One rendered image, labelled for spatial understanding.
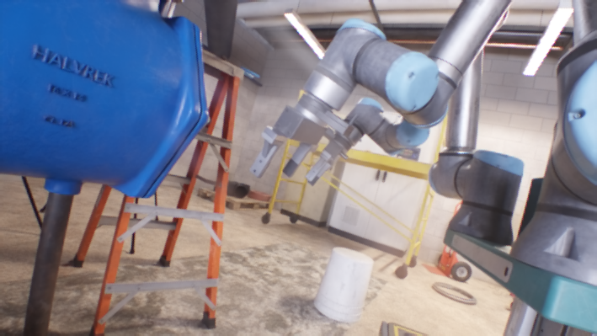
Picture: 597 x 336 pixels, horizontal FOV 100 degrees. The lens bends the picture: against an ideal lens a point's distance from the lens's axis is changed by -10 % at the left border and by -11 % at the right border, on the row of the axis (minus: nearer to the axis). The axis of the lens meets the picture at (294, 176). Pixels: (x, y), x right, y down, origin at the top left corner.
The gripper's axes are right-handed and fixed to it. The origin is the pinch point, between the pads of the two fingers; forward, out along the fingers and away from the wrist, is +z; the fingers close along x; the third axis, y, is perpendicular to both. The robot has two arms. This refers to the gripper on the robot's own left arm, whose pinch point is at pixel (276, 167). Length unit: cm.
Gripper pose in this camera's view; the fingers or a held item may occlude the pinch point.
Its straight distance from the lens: 62.8
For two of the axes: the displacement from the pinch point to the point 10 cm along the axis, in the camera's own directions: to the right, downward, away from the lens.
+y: -7.0, -6.1, 3.7
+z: -5.4, 7.9, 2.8
